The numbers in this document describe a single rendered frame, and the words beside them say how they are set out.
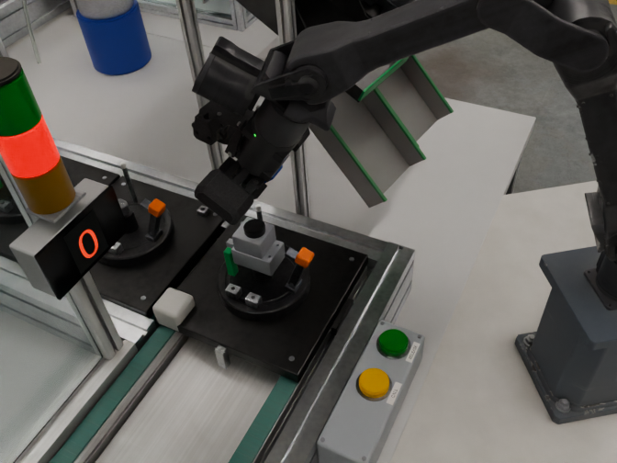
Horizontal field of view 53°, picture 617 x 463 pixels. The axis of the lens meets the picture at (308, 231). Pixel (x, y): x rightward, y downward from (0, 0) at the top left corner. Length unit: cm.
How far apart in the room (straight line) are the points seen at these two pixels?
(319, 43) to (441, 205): 66
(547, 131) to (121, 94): 194
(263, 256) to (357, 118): 33
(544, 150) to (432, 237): 174
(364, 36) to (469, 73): 271
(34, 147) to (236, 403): 45
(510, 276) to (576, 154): 178
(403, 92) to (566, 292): 52
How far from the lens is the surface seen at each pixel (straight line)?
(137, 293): 98
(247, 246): 86
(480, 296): 109
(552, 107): 313
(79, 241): 72
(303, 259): 84
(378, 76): 95
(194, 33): 100
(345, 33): 63
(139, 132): 150
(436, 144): 138
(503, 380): 100
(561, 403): 97
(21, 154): 65
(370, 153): 106
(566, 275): 87
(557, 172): 276
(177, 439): 89
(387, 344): 87
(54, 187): 68
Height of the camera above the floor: 169
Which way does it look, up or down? 45 degrees down
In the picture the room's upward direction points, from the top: 5 degrees counter-clockwise
